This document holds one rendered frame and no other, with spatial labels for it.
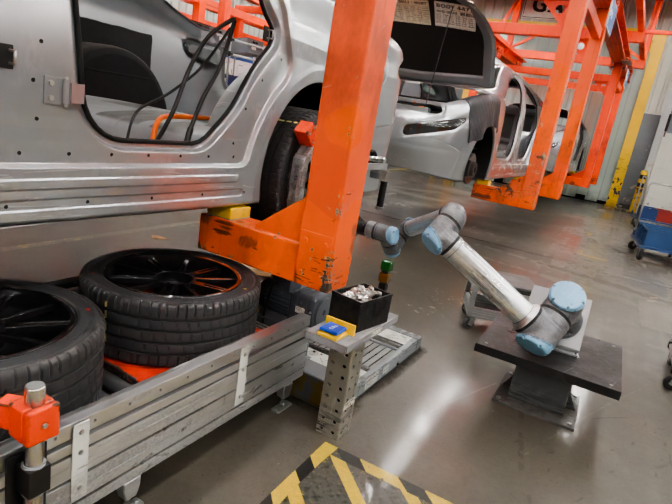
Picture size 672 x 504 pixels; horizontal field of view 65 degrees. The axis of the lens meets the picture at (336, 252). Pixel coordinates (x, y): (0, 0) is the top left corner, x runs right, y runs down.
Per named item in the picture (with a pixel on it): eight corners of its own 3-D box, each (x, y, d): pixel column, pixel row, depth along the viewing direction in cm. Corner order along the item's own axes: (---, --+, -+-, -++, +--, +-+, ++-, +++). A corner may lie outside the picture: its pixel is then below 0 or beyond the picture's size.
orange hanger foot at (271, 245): (222, 243, 245) (230, 169, 236) (315, 274, 221) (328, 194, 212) (196, 247, 231) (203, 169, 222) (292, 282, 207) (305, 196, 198)
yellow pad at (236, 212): (227, 210, 239) (228, 200, 238) (250, 217, 232) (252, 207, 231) (205, 213, 227) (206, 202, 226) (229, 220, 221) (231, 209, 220)
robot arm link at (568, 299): (588, 308, 236) (595, 290, 221) (566, 336, 232) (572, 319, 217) (557, 289, 244) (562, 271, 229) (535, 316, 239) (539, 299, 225)
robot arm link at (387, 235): (394, 249, 274) (391, 238, 266) (373, 243, 279) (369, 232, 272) (401, 235, 277) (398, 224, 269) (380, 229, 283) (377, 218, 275)
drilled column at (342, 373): (328, 419, 212) (345, 323, 201) (349, 429, 207) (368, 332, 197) (314, 430, 203) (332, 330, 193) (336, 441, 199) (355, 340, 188)
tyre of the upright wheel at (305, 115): (271, 254, 289) (326, 165, 314) (306, 266, 278) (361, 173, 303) (217, 177, 236) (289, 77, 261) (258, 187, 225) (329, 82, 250)
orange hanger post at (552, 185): (511, 189, 767) (556, 9, 704) (559, 199, 736) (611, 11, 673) (508, 189, 753) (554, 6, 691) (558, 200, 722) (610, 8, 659)
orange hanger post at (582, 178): (554, 181, 1125) (586, 61, 1062) (588, 187, 1093) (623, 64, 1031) (553, 181, 1111) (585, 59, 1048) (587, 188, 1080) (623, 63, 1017)
